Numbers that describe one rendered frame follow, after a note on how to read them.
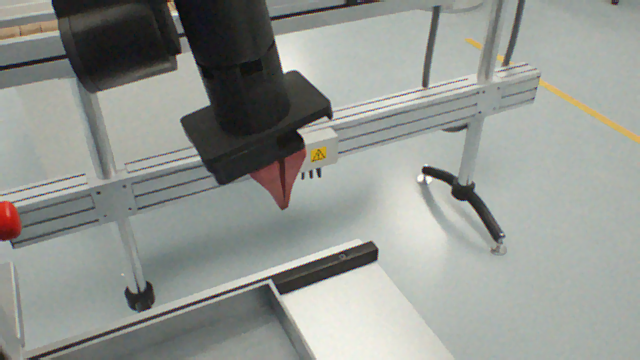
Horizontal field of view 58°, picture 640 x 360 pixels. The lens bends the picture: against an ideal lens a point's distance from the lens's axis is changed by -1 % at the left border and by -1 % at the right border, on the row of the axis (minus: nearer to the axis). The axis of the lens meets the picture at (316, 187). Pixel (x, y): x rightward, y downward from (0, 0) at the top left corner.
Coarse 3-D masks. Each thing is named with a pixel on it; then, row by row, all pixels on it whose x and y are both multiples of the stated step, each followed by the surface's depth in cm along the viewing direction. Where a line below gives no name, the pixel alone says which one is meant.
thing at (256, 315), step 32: (256, 288) 62; (160, 320) 58; (192, 320) 60; (224, 320) 62; (256, 320) 62; (288, 320) 59; (64, 352) 55; (96, 352) 57; (128, 352) 59; (160, 352) 59; (192, 352) 59; (224, 352) 59; (256, 352) 59; (288, 352) 59
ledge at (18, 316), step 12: (0, 264) 69; (12, 264) 69; (0, 276) 68; (12, 276) 68; (0, 288) 66; (12, 288) 66; (0, 300) 65; (12, 300) 65; (12, 312) 63; (12, 324) 62; (24, 336) 63
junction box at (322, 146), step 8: (328, 128) 157; (304, 136) 154; (312, 136) 154; (320, 136) 154; (328, 136) 154; (336, 136) 154; (312, 144) 152; (320, 144) 153; (328, 144) 155; (336, 144) 156; (312, 152) 154; (320, 152) 155; (328, 152) 156; (336, 152) 157; (304, 160) 154; (312, 160) 155; (320, 160) 156; (328, 160) 158; (336, 160) 159; (304, 168) 155; (312, 168) 157
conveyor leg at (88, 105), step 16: (80, 96) 124; (96, 96) 127; (80, 112) 127; (96, 112) 128; (96, 128) 130; (96, 144) 132; (96, 160) 135; (112, 160) 137; (96, 176) 138; (112, 176) 139; (112, 224) 147; (128, 224) 149; (128, 240) 151; (128, 256) 154; (128, 272) 157; (128, 288) 163; (144, 288) 163
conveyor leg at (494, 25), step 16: (496, 0) 163; (496, 16) 165; (496, 32) 168; (496, 48) 171; (480, 64) 176; (480, 80) 178; (480, 128) 189; (464, 144) 195; (464, 160) 197; (464, 176) 200
